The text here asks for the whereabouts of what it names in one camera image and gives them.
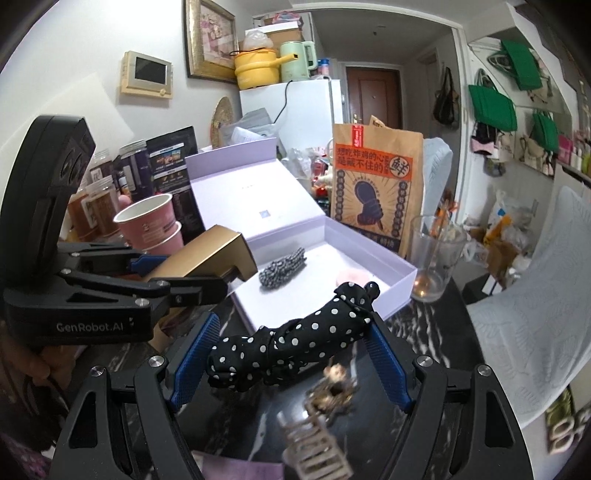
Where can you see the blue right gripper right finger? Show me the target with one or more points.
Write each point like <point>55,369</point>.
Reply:
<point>392,358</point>

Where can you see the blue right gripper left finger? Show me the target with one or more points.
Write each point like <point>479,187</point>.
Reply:
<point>186,367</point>

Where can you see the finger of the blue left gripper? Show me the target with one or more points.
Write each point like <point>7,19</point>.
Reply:
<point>192,291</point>
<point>146,263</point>

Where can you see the gold rectangular box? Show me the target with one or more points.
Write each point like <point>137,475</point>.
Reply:
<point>218,251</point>

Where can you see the black polka dot scrunchie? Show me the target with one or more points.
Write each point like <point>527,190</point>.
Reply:
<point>274,356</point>

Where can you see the beige hair claw clip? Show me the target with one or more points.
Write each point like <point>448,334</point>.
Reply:
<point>311,450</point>

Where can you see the pink paper cup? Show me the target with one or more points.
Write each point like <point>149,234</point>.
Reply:
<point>150,225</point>

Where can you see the gold decorated hair clip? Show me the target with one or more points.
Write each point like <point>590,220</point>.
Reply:
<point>333,394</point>

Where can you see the black white gingham scrunchie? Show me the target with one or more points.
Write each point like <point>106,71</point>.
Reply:
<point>281,271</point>

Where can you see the black printed pouch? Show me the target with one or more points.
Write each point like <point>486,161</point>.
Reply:
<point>167,156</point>

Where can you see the lavender gift box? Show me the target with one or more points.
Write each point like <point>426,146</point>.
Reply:
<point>245,189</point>

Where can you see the clear glass cup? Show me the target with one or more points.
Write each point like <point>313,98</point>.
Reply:
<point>437,245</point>

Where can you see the light blue cushion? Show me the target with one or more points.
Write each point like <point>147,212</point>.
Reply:
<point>536,334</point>

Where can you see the woven straw fan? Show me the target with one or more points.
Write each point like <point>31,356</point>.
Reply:
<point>222,116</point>

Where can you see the brown paper food bag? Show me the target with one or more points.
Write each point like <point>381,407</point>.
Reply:
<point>378,182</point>

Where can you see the white refrigerator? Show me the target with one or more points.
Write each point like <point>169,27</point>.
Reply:
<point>302,112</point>

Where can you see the yellow pot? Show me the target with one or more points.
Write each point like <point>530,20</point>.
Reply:
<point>259,67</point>

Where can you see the gold framed picture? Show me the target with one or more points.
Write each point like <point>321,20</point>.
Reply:
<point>210,40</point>

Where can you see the light green electric kettle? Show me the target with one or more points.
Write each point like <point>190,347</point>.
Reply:
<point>303,60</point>

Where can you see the brown entrance door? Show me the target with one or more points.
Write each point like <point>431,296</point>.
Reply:
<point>375,92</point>

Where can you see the green handbag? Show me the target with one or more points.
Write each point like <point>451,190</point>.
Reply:
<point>490,106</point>

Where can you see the wall intercom panel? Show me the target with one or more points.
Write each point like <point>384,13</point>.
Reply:
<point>144,75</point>

